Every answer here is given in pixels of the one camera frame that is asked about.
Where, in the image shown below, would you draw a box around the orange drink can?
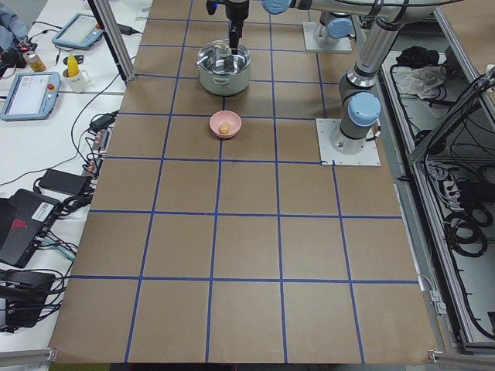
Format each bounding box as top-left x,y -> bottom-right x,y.
23,50 -> 46,73

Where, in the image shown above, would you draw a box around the aluminium frame post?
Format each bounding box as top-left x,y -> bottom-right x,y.
88,0 -> 135,83

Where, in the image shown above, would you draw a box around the white mug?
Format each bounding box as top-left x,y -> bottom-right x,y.
63,69 -> 92,93

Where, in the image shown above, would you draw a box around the glass pot lid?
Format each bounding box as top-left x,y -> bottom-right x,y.
196,39 -> 251,77

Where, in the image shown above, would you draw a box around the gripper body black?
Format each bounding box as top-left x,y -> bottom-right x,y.
225,0 -> 248,22

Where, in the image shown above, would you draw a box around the black power brick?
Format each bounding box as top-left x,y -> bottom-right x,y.
38,169 -> 92,196

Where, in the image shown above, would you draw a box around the black coiled cables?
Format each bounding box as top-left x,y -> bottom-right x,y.
442,208 -> 490,258

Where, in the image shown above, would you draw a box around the far teach pendant tablet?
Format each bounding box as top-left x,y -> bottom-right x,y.
52,13 -> 103,50

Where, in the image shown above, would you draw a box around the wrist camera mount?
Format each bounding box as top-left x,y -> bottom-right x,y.
206,0 -> 222,15

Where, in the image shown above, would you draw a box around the white crumpled cloth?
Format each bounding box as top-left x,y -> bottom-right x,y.
398,66 -> 447,99

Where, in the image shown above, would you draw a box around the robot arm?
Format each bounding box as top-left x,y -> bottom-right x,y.
207,1 -> 353,53
262,1 -> 450,155

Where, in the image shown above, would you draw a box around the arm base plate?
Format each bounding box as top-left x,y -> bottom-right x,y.
316,118 -> 381,167
302,19 -> 353,53

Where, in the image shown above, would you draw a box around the black device box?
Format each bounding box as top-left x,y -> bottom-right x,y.
1,270 -> 56,333

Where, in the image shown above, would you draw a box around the yellow banana in mug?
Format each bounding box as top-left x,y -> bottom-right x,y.
67,54 -> 80,77

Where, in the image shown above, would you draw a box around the brown egg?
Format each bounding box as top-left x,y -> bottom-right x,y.
219,122 -> 230,134

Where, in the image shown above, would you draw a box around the pale green steel pot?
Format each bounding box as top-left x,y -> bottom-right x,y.
196,39 -> 251,97

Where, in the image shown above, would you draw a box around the black computer box red logo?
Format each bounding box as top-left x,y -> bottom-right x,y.
1,189 -> 62,268

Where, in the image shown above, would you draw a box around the pink bowl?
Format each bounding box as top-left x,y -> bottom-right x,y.
209,111 -> 242,139

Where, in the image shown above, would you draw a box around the black cloth bundle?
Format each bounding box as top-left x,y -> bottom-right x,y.
396,46 -> 439,69

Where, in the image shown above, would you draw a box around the near teach pendant tablet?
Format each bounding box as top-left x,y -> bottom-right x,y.
1,72 -> 61,121

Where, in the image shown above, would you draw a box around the black power adapter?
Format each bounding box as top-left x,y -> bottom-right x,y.
89,111 -> 118,132

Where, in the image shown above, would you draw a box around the teach pendant tablet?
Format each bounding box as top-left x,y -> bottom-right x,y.
1,72 -> 61,121
52,13 -> 103,50

